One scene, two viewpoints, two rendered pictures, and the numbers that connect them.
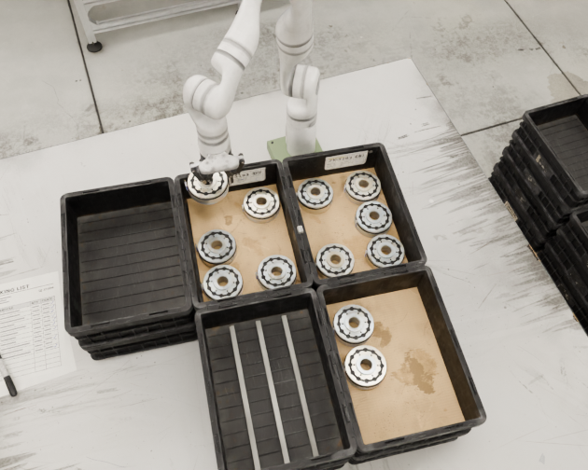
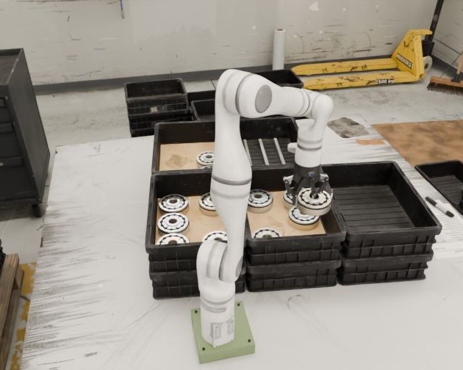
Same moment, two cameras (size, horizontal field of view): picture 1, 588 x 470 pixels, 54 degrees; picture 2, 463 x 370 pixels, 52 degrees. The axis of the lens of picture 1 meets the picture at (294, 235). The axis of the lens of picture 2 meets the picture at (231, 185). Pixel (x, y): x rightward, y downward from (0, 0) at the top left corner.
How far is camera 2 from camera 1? 2.05 m
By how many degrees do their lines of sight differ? 85
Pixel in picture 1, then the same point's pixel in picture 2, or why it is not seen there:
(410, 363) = (180, 164)
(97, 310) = (384, 197)
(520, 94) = not seen: outside the picture
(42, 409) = not seen: hidden behind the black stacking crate
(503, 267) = (73, 235)
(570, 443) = (99, 163)
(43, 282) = (444, 252)
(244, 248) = (282, 221)
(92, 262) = (400, 221)
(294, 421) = (253, 151)
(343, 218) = (197, 233)
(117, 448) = not seen: hidden behind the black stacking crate
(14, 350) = (441, 218)
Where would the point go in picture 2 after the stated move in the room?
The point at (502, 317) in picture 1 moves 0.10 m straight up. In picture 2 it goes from (97, 210) to (92, 189)
